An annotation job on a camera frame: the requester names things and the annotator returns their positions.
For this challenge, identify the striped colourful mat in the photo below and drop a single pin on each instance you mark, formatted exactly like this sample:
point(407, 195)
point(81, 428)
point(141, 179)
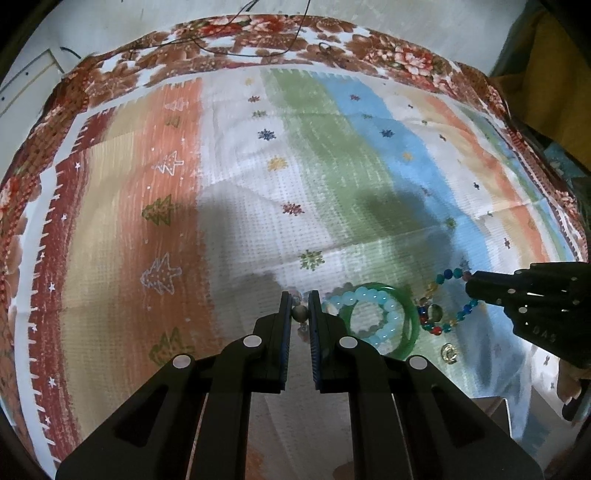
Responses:
point(277, 184)

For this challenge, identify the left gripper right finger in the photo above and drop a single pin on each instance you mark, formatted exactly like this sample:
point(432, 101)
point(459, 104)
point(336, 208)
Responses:
point(409, 421)

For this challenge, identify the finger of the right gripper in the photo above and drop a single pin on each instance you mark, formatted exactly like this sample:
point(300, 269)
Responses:
point(493, 288)

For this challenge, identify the silver metal tin box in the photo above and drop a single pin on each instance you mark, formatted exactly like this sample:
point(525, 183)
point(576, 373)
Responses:
point(497, 409)

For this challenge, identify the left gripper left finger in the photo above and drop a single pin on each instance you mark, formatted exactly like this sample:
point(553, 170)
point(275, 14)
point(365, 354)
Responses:
point(190, 420)

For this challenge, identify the white bed headboard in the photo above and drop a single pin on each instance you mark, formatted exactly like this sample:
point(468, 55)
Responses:
point(22, 100)

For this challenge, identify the red floral bed sheet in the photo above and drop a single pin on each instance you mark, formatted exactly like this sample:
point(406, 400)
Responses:
point(277, 41)

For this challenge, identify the green jade bangle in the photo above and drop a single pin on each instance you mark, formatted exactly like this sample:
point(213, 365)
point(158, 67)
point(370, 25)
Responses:
point(399, 327)

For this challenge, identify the yellow hanging cloth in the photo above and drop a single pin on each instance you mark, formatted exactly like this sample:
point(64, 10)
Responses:
point(545, 77)

